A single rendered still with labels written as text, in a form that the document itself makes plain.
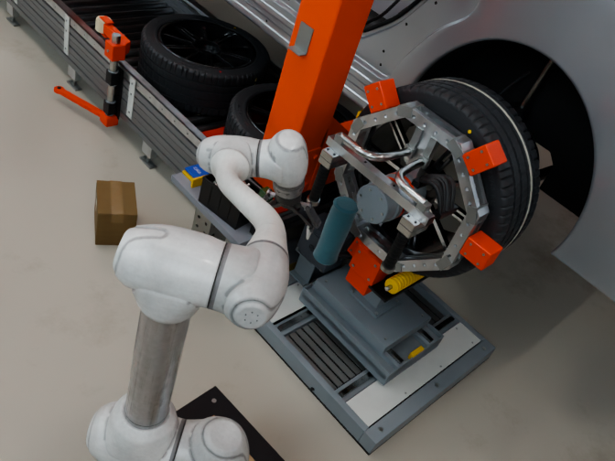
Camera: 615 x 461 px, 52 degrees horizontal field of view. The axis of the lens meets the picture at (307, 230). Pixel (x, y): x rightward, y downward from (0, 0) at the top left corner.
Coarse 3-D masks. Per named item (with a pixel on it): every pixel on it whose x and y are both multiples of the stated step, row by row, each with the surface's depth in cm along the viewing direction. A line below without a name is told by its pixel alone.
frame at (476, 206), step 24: (360, 120) 208; (384, 120) 201; (432, 120) 190; (360, 144) 218; (456, 144) 185; (336, 168) 223; (456, 168) 188; (480, 192) 189; (360, 216) 228; (480, 216) 188; (384, 240) 223; (456, 240) 195; (408, 264) 212; (432, 264) 205; (456, 264) 204
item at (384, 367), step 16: (304, 288) 260; (304, 304) 263; (320, 304) 255; (320, 320) 258; (336, 320) 251; (336, 336) 254; (352, 336) 247; (416, 336) 257; (432, 336) 262; (352, 352) 250; (368, 352) 243; (384, 352) 245; (400, 352) 250; (416, 352) 248; (368, 368) 246; (384, 368) 239; (400, 368) 243
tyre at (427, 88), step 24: (408, 96) 202; (432, 96) 196; (456, 96) 193; (480, 96) 198; (456, 120) 192; (480, 120) 189; (504, 120) 195; (480, 144) 189; (504, 144) 190; (528, 144) 198; (504, 168) 187; (528, 168) 197; (504, 192) 189; (528, 192) 198; (504, 216) 192; (528, 216) 205; (504, 240) 201
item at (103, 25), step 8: (104, 16) 313; (96, 24) 312; (104, 24) 311; (112, 24) 313; (104, 32) 313; (112, 32) 308; (120, 32) 309; (128, 40) 305; (104, 48) 300; (112, 48) 294; (120, 48) 297; (128, 48) 305; (112, 56) 297; (120, 56) 300; (56, 88) 331; (64, 96) 330; (72, 96) 329; (80, 104) 327; (88, 104) 327; (96, 112) 324; (104, 120) 321; (112, 120) 321
